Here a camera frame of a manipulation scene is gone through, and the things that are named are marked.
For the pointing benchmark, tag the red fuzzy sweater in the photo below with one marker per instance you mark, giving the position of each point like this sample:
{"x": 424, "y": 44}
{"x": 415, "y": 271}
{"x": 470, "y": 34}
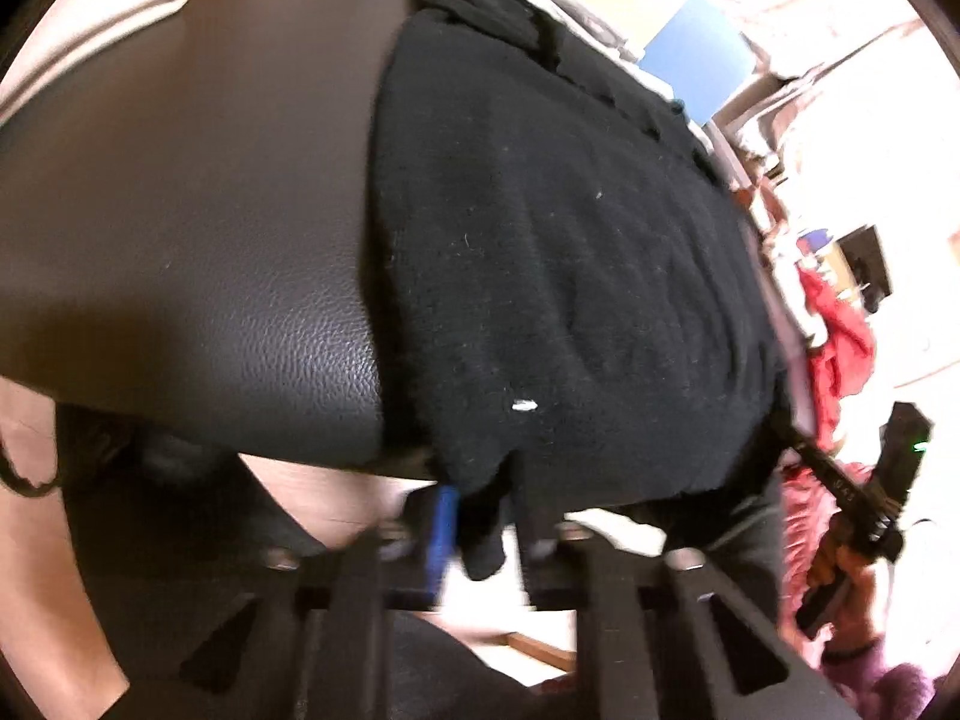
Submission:
{"x": 840, "y": 360}

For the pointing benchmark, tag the person's right forearm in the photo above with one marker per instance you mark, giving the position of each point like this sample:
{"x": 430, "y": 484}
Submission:
{"x": 877, "y": 682}

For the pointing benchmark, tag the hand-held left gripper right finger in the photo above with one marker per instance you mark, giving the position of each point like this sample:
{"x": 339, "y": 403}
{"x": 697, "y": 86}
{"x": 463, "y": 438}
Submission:
{"x": 544, "y": 562}

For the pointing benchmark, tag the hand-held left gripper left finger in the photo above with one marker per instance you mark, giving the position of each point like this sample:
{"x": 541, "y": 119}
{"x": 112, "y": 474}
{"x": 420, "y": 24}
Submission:
{"x": 444, "y": 540}

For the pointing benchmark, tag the light grey hoodie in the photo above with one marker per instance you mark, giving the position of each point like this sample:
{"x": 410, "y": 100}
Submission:
{"x": 592, "y": 30}

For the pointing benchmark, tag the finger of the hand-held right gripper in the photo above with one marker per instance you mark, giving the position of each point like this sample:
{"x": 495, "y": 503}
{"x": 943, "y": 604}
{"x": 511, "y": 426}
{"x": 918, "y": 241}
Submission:
{"x": 825, "y": 469}

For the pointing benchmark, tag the black knit sweater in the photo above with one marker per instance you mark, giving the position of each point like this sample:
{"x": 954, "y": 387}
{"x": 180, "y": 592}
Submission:
{"x": 562, "y": 240}

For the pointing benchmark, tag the white cloth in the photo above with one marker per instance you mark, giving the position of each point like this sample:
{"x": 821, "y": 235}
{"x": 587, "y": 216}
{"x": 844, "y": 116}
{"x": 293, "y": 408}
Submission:
{"x": 90, "y": 22}

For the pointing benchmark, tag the person's right hand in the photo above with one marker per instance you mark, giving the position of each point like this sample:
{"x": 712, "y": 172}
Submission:
{"x": 862, "y": 607}

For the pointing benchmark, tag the person's dark trousers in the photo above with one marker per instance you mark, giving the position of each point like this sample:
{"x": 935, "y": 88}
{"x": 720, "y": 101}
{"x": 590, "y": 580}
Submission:
{"x": 150, "y": 540}

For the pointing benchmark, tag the black monitor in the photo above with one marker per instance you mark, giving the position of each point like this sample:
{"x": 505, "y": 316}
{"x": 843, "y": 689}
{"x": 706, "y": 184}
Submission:
{"x": 862, "y": 262}

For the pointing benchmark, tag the grey yellow blue chair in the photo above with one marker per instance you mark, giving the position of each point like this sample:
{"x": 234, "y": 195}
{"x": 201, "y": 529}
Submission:
{"x": 690, "y": 52}

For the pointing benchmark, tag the pink textured cloth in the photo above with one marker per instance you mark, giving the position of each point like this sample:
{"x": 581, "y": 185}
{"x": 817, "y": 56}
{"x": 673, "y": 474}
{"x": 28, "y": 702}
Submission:
{"x": 806, "y": 495}

